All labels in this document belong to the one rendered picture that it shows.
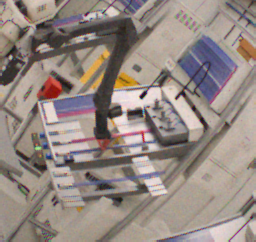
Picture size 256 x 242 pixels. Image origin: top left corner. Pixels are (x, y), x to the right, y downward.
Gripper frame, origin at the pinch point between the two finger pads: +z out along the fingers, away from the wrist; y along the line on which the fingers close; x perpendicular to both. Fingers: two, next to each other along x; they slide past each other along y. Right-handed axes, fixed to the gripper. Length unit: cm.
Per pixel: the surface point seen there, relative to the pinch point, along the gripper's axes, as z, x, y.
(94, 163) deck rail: 1.9, 6.8, -9.9
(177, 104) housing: -6.8, -43.2, 18.9
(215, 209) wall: 142, -110, 99
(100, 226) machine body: 46.3, 7.8, -9.5
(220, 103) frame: -20, -57, -12
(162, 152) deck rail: 1.8, -26.1, -10.1
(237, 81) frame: -32, -68, -12
